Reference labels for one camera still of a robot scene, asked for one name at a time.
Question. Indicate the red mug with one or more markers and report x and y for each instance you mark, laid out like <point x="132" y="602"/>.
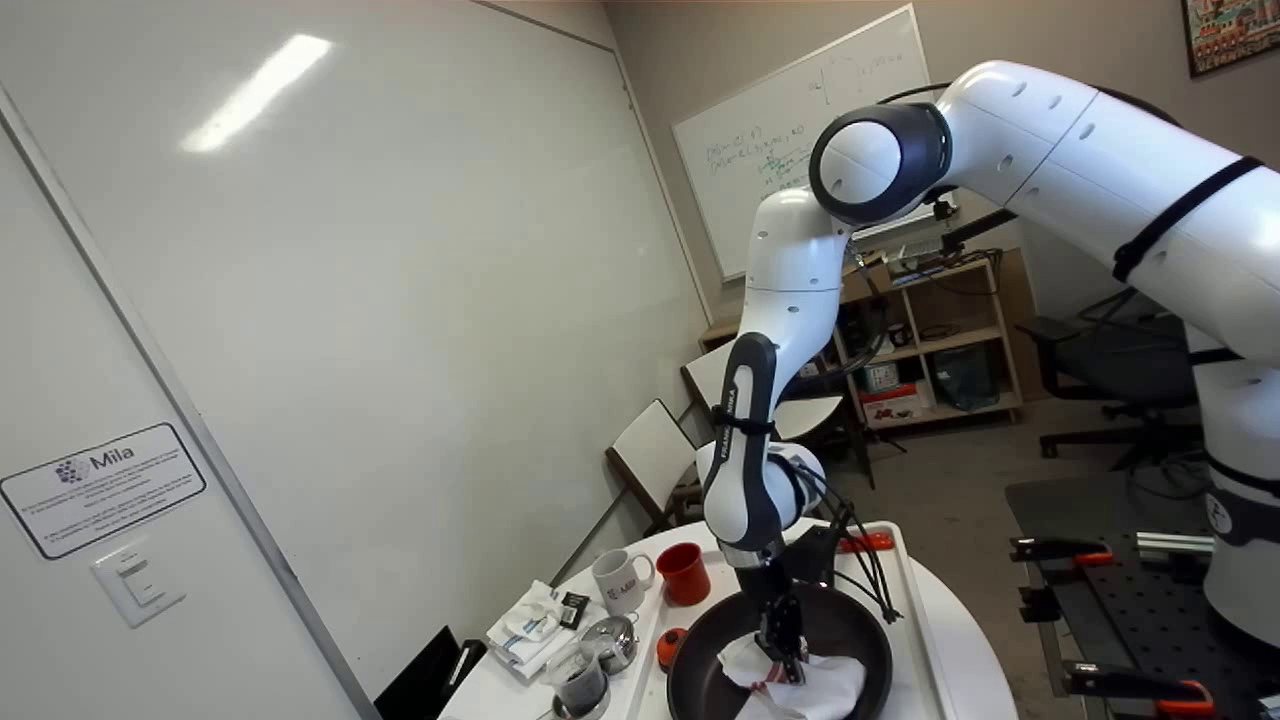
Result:
<point x="681" y="578"/>

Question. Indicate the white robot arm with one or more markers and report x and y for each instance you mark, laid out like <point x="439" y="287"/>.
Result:
<point x="1064" y="161"/>

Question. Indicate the small orange round object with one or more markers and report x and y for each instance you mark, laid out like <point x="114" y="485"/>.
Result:
<point x="669" y="649"/>

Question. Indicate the round metal strainer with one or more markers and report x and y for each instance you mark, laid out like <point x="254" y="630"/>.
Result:
<point x="612" y="640"/>

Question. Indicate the large wall whiteboard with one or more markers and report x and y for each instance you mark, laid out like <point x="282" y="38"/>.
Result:
<point x="401" y="267"/>

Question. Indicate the whiteboard with green writing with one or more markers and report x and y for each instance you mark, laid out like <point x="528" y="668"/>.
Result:
<point x="762" y="123"/>

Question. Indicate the black office chair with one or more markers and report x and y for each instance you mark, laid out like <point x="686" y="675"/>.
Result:
<point x="1114" y="365"/>

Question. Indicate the wooden shelf unit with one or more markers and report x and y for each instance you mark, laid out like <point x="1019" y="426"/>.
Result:
<point x="987" y="303"/>

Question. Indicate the red and white box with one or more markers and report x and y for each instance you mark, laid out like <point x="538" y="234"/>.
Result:
<point x="889" y="405"/>

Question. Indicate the white mug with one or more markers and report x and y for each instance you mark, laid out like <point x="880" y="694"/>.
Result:
<point x="622" y="580"/>

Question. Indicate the white napkin red stripes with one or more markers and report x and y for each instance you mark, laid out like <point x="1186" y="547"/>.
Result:
<point x="812" y="694"/>

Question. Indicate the silver aluminium bar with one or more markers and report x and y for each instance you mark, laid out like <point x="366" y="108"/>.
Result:
<point x="1179" y="543"/>

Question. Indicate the black wall box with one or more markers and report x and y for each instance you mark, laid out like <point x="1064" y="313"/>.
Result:
<point x="426" y="682"/>

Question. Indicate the framed wall picture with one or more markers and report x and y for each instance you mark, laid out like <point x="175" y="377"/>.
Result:
<point x="1234" y="34"/>

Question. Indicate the white light switch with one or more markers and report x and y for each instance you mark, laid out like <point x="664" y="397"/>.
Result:
<point x="136" y="580"/>

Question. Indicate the white wall sign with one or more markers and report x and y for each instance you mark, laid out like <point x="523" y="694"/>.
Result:
<point x="101" y="485"/>

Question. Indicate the black bag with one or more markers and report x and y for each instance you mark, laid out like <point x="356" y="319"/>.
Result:
<point x="965" y="377"/>

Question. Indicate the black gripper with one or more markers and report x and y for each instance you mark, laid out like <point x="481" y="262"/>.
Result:
<point x="787" y="599"/>

